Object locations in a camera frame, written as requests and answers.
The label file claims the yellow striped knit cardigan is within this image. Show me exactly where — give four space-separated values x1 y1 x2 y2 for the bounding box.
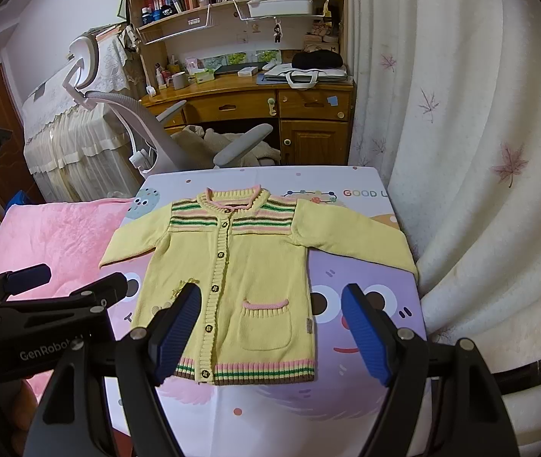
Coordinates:
102 187 415 385

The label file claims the pink quilted blanket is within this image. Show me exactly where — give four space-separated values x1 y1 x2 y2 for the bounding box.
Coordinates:
0 196 134 401

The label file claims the cartoon print bed sheet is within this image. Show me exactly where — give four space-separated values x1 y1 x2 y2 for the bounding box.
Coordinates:
101 166 424 456

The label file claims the cream lace covered furniture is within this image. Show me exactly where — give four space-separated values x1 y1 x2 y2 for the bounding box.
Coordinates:
21 24 146 202

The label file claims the white ergonomic office chair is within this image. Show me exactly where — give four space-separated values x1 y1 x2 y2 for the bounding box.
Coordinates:
62 35 272 179

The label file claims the brown wooden door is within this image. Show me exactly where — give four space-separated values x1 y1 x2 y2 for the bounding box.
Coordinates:
0 65 44 208

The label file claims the wooden desk with drawers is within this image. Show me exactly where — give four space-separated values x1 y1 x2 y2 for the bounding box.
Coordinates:
140 75 355 165

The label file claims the white leaf print curtain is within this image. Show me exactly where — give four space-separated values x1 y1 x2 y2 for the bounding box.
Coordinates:
346 0 541 457

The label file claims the white tote bag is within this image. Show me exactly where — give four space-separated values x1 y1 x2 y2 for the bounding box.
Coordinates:
264 64 349 90

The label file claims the wooden bookshelf hutch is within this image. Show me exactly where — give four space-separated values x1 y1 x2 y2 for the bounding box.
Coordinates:
127 0 348 87

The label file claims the white hanging shelf basket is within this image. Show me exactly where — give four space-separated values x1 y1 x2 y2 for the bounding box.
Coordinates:
233 0 314 22

